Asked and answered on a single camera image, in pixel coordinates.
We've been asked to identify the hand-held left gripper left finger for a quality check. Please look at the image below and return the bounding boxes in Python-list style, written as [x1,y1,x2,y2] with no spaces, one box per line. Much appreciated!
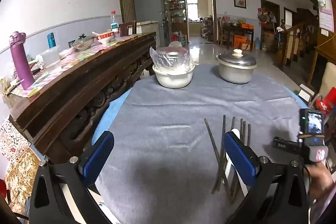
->
[29,131,116,224]

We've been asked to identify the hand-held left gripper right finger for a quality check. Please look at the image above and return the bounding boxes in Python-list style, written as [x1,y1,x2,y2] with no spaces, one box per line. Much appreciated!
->
[223,132,309,224]

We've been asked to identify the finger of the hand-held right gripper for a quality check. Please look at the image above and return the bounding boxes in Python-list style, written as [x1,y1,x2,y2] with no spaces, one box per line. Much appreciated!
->
[273,136,300,155]

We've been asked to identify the group of dark chopsticks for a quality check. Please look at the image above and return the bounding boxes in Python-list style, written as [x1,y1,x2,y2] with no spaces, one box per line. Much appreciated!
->
[204,114,252,203]

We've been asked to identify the person's right hand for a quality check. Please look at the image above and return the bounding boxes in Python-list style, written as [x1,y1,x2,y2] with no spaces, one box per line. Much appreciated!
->
[304,162,336,201]

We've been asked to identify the red plastic chair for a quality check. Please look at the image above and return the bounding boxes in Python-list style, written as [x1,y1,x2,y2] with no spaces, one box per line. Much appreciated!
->
[315,94,336,115]

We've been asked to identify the white step stool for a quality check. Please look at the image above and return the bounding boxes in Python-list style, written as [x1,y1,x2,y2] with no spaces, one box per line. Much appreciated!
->
[299,84,315,102]

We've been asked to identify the blue table cover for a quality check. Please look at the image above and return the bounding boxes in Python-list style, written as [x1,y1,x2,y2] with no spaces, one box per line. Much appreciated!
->
[91,88,132,140]

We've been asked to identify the cream chair back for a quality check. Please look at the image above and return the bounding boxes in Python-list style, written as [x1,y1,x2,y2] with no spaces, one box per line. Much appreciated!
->
[318,63,336,98]

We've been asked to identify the carved dark wooden sideboard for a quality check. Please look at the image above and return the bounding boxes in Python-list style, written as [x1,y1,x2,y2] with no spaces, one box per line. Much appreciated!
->
[8,32,157,164]

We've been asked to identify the golden patterned seat cushion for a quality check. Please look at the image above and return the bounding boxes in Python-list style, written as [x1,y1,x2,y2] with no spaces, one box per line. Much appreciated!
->
[5,148,45,214]

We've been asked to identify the grey tablecloth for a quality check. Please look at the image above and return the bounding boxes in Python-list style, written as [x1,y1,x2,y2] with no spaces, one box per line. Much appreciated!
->
[92,64,310,224]

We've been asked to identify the patterned paper gift bag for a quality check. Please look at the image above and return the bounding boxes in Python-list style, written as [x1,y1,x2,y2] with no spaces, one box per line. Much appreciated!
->
[0,119,32,164]

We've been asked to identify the wooden stair railing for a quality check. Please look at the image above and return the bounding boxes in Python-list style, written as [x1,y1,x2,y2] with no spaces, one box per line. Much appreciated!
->
[273,22,318,67]

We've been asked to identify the aluminium pot lid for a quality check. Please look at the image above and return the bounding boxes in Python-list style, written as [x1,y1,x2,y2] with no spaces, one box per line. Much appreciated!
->
[216,49,258,69]

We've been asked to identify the white pot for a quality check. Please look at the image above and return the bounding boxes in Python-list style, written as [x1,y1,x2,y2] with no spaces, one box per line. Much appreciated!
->
[152,64,196,89]

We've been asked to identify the patterned table runner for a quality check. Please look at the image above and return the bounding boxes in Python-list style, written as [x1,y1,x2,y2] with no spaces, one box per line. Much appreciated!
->
[10,35,138,97]

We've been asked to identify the large orange cardboard box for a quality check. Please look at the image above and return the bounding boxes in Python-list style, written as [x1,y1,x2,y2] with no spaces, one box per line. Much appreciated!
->
[234,35,252,51]

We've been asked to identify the clear plastic container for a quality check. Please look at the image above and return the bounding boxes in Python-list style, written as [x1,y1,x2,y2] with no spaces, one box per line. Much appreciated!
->
[41,46,62,68]

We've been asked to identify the clear bags of snacks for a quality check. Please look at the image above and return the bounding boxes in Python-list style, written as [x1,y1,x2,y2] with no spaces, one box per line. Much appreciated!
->
[0,56,21,96]

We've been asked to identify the glass-lidded bowl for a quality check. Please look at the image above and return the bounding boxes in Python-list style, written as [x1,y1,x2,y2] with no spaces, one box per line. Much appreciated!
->
[69,34,95,51]

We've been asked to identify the purple thermos bottle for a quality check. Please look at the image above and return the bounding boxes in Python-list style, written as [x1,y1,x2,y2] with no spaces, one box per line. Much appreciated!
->
[9,31,36,90]

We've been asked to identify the red patterned white bowl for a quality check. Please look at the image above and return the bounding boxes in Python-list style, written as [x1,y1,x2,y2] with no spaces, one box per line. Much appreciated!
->
[96,32,114,44]

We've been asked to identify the clear plastic bag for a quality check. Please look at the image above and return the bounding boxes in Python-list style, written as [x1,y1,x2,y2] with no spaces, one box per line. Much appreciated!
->
[150,46,197,75]

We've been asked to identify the dark wooden side table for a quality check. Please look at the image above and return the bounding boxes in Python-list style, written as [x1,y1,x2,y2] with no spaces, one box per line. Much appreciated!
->
[220,22,255,51]

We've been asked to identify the teal thermos bottle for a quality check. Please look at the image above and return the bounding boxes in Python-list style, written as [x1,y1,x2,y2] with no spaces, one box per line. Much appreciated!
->
[47,32,57,48]

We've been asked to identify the dark wooden chair back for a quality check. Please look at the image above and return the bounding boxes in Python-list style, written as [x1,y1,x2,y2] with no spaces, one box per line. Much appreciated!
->
[119,21,137,37]

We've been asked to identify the red-capped water bottle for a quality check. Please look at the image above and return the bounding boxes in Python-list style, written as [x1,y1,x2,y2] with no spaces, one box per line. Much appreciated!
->
[110,11,120,39]

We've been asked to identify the white chest freezer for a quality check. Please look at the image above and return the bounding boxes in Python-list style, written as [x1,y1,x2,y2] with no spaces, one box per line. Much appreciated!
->
[136,21,160,48]

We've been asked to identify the glass cabinet with bottles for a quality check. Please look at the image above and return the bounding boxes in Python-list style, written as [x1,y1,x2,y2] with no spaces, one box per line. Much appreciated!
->
[165,0,188,43]

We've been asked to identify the grey refrigerator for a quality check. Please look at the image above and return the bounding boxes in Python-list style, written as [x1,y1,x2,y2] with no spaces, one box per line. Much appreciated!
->
[133,0,168,48]

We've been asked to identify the wall calendar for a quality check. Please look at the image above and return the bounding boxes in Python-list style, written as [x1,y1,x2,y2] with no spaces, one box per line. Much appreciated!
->
[316,0,336,31]

